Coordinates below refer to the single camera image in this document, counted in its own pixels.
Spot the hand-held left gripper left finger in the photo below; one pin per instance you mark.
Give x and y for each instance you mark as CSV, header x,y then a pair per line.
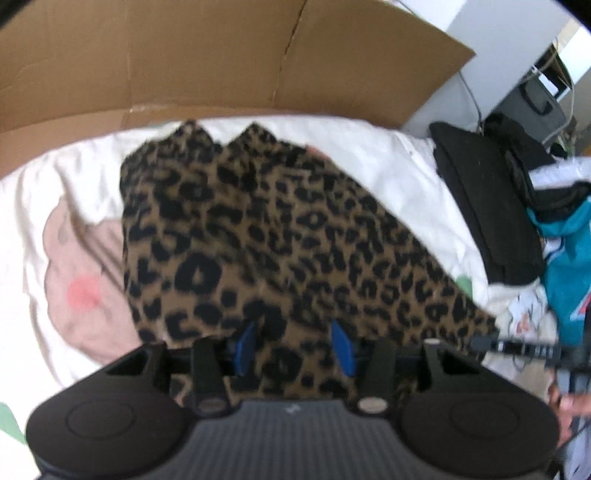
x,y
244,350

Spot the white plastic bag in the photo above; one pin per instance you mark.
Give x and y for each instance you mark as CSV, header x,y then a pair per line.
x,y
561,173

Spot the person's right hand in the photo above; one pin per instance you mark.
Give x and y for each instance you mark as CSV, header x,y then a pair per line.
x,y
572,404

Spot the brown cardboard sheet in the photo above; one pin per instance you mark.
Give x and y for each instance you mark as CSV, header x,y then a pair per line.
x,y
184,55

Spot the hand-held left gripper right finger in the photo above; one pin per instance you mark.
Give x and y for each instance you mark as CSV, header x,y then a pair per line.
x,y
344,350

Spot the leopard print garment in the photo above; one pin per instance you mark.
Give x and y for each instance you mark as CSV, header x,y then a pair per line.
x,y
277,230

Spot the teal garment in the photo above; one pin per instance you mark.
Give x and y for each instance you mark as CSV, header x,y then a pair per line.
x,y
568,277

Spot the folded black cloth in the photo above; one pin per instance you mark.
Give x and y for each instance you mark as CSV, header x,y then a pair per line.
x,y
485,207

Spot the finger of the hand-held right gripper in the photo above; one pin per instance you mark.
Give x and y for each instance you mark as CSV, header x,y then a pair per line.
x,y
521,347

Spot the pile of black clothes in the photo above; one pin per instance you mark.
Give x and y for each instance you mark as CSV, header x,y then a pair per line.
x,y
521,147

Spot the white panel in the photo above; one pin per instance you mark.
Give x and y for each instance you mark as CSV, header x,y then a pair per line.
x,y
498,41

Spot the white printed cloth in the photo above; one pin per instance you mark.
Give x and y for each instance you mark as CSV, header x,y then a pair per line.
x,y
521,309

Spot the grey bag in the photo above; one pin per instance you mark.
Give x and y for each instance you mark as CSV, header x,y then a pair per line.
x,y
519,104

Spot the white printed blanket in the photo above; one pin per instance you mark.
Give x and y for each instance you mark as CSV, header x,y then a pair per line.
x,y
46,175

